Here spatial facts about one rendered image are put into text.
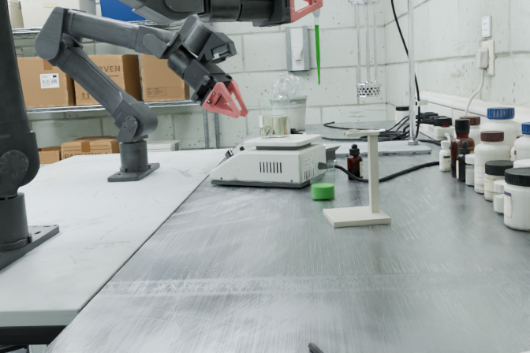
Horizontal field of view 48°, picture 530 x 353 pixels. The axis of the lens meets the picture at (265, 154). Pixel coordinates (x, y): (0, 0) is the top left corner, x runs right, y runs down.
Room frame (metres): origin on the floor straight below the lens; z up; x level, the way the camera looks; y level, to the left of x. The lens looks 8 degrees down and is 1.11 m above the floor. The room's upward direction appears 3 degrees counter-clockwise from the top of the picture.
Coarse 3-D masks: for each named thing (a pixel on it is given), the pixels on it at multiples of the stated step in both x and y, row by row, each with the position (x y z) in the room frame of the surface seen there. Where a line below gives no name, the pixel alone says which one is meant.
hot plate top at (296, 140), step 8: (296, 136) 1.16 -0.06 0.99; (304, 136) 1.15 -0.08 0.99; (312, 136) 1.15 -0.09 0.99; (320, 136) 1.17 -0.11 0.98; (248, 144) 1.12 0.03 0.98; (256, 144) 1.11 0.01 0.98; (264, 144) 1.11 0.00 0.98; (272, 144) 1.10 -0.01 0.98; (280, 144) 1.09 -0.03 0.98; (288, 144) 1.08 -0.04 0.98; (296, 144) 1.08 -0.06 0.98; (304, 144) 1.10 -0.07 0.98
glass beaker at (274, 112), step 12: (276, 96) 1.19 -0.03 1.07; (288, 96) 1.16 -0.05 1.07; (264, 108) 1.13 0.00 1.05; (276, 108) 1.12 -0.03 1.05; (288, 108) 1.14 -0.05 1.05; (264, 120) 1.13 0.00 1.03; (276, 120) 1.12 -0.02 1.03; (288, 120) 1.14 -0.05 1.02; (264, 132) 1.13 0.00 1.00; (276, 132) 1.12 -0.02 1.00; (288, 132) 1.13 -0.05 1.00
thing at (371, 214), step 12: (348, 132) 0.83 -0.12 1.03; (360, 132) 0.82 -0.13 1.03; (372, 132) 0.82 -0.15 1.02; (372, 144) 0.83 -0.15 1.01; (372, 156) 0.83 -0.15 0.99; (372, 168) 0.83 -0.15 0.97; (372, 180) 0.83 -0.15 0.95; (372, 192) 0.83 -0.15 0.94; (372, 204) 0.83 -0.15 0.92; (336, 216) 0.82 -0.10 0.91; (348, 216) 0.82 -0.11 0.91; (360, 216) 0.82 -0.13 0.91; (372, 216) 0.81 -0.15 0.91; (384, 216) 0.81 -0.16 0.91
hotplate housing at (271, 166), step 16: (320, 144) 1.17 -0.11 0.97; (240, 160) 1.13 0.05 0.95; (256, 160) 1.11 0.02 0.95; (272, 160) 1.09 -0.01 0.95; (288, 160) 1.08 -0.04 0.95; (304, 160) 1.08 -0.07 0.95; (320, 160) 1.15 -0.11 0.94; (224, 176) 1.14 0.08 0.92; (240, 176) 1.13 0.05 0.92; (256, 176) 1.11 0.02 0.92; (272, 176) 1.10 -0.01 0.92; (288, 176) 1.08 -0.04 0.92; (304, 176) 1.08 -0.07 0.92
